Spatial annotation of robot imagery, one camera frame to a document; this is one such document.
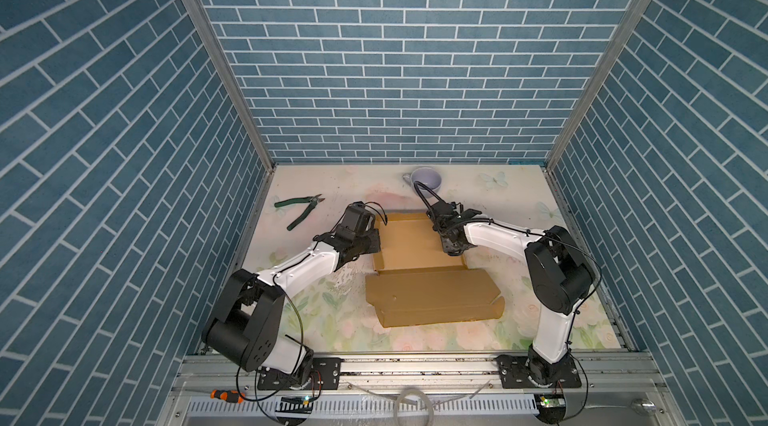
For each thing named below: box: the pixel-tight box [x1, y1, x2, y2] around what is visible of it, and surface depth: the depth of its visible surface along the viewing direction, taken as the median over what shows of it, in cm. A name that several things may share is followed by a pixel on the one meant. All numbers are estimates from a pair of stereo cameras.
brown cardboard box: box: [365, 212, 506, 329], surface depth 77 cm
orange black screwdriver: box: [210, 389, 246, 404], surface depth 71 cm
